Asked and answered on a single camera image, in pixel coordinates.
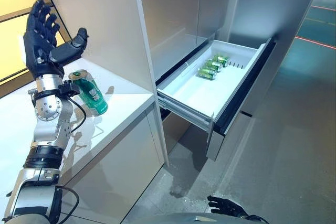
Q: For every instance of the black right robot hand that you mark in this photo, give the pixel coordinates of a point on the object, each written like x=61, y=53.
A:
x=226, y=206

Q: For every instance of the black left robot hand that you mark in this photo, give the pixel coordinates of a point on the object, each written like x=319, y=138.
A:
x=39, y=45

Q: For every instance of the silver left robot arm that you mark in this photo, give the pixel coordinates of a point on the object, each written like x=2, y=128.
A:
x=44, y=119

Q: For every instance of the white fridge drawer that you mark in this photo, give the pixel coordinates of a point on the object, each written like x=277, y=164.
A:
x=210, y=87

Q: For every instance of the silver fridge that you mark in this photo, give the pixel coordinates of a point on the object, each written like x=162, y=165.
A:
x=210, y=24

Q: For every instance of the green drink can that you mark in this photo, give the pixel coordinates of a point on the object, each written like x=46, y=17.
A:
x=208, y=73
x=221, y=60
x=90, y=93
x=214, y=65

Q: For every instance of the white counter cabinet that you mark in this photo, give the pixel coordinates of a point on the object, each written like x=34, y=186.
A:
x=105, y=116

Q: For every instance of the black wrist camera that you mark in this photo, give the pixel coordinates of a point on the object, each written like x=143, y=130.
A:
x=68, y=88

